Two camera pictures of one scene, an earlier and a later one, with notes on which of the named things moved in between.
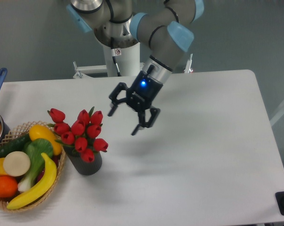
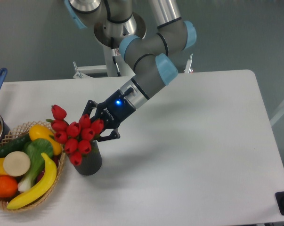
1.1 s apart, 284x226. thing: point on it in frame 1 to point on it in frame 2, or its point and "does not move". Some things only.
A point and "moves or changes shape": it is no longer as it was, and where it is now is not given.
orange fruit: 4,186 does not move
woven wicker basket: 2,203 does not move
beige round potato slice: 16,163 does not move
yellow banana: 49,180 does not move
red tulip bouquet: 81,135 moves or changes shape
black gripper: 143,90 to 113,112
